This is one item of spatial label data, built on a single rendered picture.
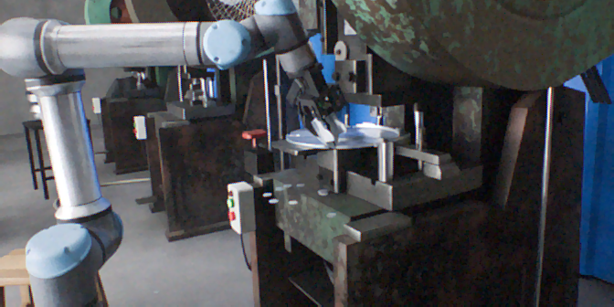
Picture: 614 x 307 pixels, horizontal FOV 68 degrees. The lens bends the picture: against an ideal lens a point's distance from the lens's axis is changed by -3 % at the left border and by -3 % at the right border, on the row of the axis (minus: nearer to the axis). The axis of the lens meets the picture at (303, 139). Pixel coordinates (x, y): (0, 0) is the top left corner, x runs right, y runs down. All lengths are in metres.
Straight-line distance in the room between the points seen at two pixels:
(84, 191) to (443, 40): 0.77
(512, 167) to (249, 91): 1.79
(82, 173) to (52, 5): 6.62
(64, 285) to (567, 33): 1.06
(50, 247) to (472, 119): 1.01
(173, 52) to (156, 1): 1.55
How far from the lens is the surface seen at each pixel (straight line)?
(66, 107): 1.07
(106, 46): 0.88
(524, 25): 0.91
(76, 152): 1.08
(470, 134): 1.30
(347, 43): 1.25
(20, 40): 0.94
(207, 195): 2.77
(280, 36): 0.95
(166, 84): 4.45
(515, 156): 1.29
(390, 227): 1.02
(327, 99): 0.99
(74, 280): 1.01
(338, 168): 1.18
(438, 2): 0.76
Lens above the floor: 1.02
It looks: 11 degrees down
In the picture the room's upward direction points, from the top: 2 degrees counter-clockwise
